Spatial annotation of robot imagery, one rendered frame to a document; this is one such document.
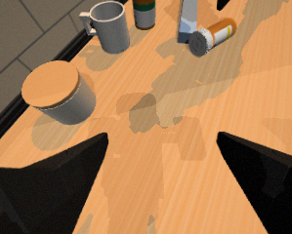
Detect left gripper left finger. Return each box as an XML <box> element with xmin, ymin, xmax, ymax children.
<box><xmin>0</xmin><ymin>133</ymin><xmax>108</xmax><ymax>234</ymax></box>

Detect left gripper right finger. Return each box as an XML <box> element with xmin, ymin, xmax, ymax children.
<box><xmin>216</xmin><ymin>132</ymin><xmax>292</xmax><ymax>234</ymax></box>

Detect grey cylindrical container with tan lid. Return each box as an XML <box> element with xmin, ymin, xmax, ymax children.
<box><xmin>21</xmin><ymin>60</ymin><xmax>97</xmax><ymax>125</ymax></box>

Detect cream brick-pattern tile wall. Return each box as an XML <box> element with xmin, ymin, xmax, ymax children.
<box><xmin>0</xmin><ymin>0</ymin><xmax>113</xmax><ymax>113</ymax></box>

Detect grey mug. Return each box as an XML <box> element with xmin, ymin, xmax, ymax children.
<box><xmin>79</xmin><ymin>1</ymin><xmax>130</xmax><ymax>54</ymax></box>

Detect orange translucent pill bottle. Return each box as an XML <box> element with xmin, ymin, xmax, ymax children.
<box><xmin>205</xmin><ymin>18</ymin><xmax>236</xmax><ymax>48</ymax></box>

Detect grey pill bottle cap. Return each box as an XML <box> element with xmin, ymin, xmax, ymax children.
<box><xmin>188</xmin><ymin>28</ymin><xmax>213</xmax><ymax>57</ymax></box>

